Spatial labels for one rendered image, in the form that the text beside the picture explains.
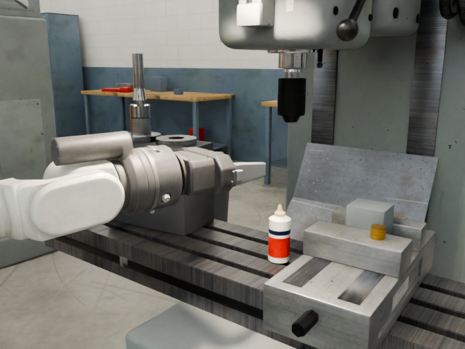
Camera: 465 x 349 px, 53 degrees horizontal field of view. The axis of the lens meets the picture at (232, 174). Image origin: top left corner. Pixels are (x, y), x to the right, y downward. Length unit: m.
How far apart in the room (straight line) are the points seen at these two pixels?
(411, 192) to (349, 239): 0.41
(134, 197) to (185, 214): 0.39
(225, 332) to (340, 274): 0.24
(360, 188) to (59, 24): 7.21
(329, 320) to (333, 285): 0.06
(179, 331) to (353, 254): 0.32
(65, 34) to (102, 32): 0.58
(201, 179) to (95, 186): 0.16
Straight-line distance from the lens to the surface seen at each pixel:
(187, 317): 0.87
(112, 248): 1.03
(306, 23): 0.69
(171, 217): 1.01
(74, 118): 8.15
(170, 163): 0.63
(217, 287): 0.84
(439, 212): 1.14
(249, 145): 6.06
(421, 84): 1.10
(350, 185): 1.14
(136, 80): 1.07
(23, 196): 0.55
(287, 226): 0.86
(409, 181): 1.10
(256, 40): 0.74
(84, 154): 0.60
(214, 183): 0.67
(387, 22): 0.86
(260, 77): 5.87
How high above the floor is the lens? 1.29
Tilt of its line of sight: 14 degrees down
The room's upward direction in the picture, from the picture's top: straight up
